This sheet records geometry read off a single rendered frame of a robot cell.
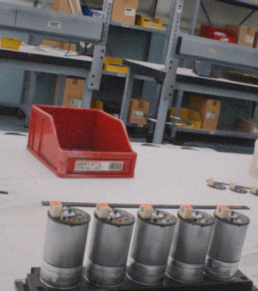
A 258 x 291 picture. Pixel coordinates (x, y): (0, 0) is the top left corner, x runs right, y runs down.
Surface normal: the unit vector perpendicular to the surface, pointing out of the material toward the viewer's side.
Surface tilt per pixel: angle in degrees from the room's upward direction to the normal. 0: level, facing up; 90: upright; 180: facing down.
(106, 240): 90
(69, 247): 90
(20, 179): 0
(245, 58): 90
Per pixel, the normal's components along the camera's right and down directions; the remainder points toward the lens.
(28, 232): 0.17, -0.96
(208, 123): 0.43, 0.27
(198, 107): -0.89, -0.04
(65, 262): 0.16, 0.25
